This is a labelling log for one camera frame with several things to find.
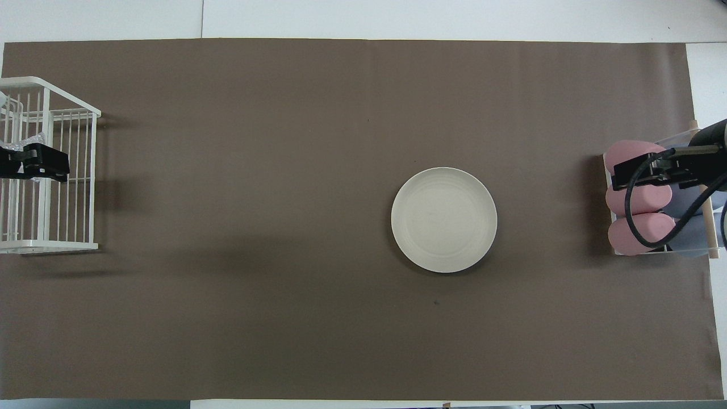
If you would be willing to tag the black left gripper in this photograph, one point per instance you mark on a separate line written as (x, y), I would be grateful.
(45, 163)

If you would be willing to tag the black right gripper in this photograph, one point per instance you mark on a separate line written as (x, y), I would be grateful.
(642, 169)

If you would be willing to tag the silver mesh sponge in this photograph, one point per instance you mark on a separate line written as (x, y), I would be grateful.
(31, 141)

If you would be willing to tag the cream round plate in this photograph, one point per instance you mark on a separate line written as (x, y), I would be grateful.
(444, 220)

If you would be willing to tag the blue plastic cup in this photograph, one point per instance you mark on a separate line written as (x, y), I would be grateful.
(684, 201)
(696, 238)

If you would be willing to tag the pink plastic cup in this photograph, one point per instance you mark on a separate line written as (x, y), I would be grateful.
(625, 153)
(647, 199)
(653, 227)

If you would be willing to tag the cup holder with wooden bar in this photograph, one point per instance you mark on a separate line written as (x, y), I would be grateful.
(711, 233)

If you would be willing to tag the brown table mat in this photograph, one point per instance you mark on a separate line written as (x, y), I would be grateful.
(284, 312)

